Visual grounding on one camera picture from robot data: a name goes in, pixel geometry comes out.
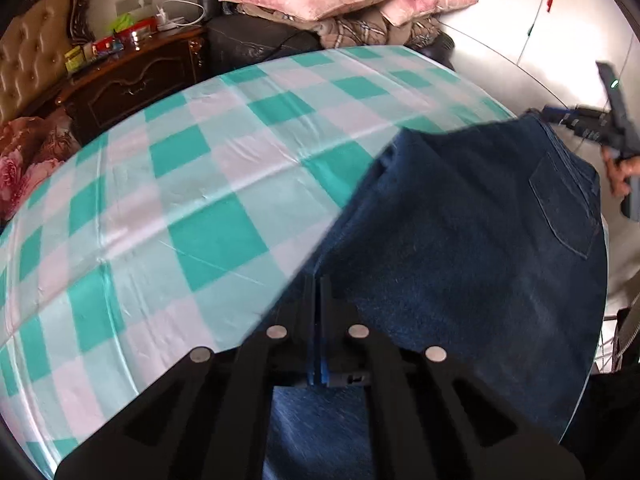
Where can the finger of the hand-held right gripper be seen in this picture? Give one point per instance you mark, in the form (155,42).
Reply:
(575,119)

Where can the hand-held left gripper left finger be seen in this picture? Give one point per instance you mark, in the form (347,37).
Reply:
(306,310)

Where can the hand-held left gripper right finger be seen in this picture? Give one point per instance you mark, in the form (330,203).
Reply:
(327,310)

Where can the blue denim pants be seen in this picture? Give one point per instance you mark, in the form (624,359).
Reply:
(450,210)

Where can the person's right hand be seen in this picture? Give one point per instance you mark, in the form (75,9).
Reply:
(622,172)

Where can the green white checked cloth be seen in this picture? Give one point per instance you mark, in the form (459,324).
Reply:
(200,185)

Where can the small pink pillow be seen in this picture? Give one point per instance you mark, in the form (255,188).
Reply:
(425,5)

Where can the brown folded blanket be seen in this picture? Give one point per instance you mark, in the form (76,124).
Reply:
(350,30)

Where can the black leather armchair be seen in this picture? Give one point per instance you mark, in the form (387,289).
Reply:
(240,42)

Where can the dark wooden nightstand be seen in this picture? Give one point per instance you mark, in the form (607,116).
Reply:
(130,80)

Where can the red floral blanket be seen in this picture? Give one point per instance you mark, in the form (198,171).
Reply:
(30,160)

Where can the white power strip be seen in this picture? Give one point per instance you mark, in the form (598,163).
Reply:
(172,23)

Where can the red box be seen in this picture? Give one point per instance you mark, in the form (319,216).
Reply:
(144,29)

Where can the green plastic bag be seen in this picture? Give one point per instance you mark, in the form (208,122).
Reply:
(122,22)

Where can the yellow green container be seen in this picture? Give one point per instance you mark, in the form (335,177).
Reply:
(74,59)

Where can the tufted tan headboard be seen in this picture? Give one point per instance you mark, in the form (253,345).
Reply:
(35,45)

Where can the grey wall socket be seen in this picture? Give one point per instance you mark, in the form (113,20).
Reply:
(134,1)

